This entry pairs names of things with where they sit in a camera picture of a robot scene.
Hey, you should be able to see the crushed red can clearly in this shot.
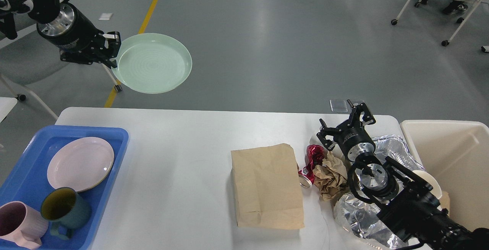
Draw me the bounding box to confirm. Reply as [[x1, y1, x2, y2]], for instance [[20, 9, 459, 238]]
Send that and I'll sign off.
[[298, 144, 325, 189]]

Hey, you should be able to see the pink mug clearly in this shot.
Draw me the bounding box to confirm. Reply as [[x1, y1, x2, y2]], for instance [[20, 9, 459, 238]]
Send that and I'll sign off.
[[0, 201, 49, 250]]

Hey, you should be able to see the crumpled aluminium foil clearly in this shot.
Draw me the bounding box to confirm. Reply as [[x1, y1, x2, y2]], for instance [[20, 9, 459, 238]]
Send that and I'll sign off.
[[332, 192, 409, 250]]

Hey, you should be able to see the grey floor plate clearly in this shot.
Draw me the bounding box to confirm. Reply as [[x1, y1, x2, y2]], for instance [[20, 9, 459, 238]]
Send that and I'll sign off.
[[329, 98, 365, 114]]

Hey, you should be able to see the pink plate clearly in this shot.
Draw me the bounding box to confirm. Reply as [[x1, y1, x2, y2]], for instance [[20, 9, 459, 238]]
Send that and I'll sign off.
[[47, 137, 115, 192]]

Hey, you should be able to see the dark teal mug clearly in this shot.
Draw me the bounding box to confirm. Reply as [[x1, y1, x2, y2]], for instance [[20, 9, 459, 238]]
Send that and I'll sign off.
[[40, 187, 92, 240]]

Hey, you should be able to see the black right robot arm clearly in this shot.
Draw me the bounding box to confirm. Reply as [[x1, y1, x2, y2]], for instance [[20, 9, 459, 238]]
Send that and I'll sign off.
[[317, 102, 488, 250]]

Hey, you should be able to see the grey chair left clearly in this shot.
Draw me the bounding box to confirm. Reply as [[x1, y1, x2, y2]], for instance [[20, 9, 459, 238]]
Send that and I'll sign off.
[[0, 25, 123, 121]]

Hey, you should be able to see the brown paper bag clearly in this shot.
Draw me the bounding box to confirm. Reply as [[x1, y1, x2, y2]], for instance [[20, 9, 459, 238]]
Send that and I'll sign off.
[[231, 143, 304, 230]]

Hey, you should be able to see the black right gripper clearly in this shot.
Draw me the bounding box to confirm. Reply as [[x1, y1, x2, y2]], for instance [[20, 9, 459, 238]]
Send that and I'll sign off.
[[316, 99, 377, 162]]

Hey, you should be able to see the blue plastic tray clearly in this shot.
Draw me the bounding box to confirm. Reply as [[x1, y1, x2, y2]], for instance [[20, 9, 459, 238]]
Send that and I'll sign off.
[[0, 125, 129, 250]]

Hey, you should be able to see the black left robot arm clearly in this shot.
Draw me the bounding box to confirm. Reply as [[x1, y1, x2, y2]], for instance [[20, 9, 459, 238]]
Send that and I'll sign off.
[[0, 0, 121, 69]]

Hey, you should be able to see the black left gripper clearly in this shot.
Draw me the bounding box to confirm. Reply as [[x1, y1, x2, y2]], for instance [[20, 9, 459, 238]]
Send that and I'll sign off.
[[36, 3, 121, 69]]

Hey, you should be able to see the beige plastic bin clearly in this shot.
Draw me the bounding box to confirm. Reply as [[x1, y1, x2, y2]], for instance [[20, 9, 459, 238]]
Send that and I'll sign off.
[[400, 120, 489, 231]]

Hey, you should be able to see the white paper cup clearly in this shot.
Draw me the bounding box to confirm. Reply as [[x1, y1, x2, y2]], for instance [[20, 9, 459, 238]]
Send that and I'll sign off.
[[413, 170, 442, 200]]

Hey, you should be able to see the crumpled brown paper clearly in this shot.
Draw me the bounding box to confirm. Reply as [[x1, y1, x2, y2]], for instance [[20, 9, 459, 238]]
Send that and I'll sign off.
[[313, 151, 349, 201]]

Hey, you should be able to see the aluminium foil tray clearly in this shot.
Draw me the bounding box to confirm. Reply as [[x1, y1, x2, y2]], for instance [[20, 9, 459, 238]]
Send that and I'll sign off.
[[372, 135, 425, 171]]

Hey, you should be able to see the light green plate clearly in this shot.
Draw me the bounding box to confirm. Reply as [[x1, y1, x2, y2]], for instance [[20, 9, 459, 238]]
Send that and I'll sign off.
[[112, 33, 193, 95]]

